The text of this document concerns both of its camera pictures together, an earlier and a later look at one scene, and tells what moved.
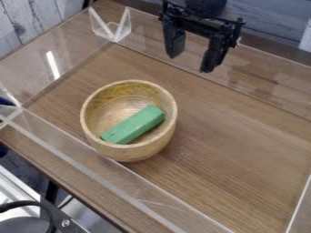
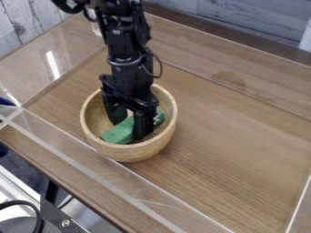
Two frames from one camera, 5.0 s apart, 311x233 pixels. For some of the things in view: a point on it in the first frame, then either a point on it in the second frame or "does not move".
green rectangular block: [149, 117] does not move
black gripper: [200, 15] → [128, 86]
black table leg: [52, 192] does not move
